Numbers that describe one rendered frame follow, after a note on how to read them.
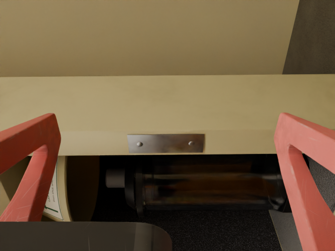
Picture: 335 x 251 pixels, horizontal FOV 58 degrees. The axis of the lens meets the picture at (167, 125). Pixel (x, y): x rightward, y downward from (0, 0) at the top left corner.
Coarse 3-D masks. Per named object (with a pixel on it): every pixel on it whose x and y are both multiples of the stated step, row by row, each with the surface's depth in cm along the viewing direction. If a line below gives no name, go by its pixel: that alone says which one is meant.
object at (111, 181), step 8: (128, 160) 41; (112, 168) 43; (120, 168) 43; (128, 168) 40; (112, 176) 42; (120, 176) 42; (128, 176) 39; (112, 184) 42; (120, 184) 42; (128, 184) 39; (128, 192) 40; (128, 200) 40
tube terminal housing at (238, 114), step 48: (0, 96) 32; (48, 96) 32; (96, 96) 32; (144, 96) 32; (192, 96) 32; (240, 96) 32; (288, 96) 32; (96, 144) 28; (240, 144) 28; (0, 192) 32
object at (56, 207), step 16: (64, 160) 35; (80, 160) 51; (96, 160) 52; (64, 176) 35; (80, 176) 50; (96, 176) 51; (64, 192) 35; (80, 192) 49; (96, 192) 50; (48, 208) 37; (64, 208) 36; (80, 208) 47
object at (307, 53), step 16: (304, 0) 57; (320, 0) 51; (304, 16) 57; (320, 16) 51; (304, 32) 57; (320, 32) 51; (288, 48) 64; (304, 48) 57; (320, 48) 51; (288, 64) 64; (304, 64) 57; (320, 64) 51
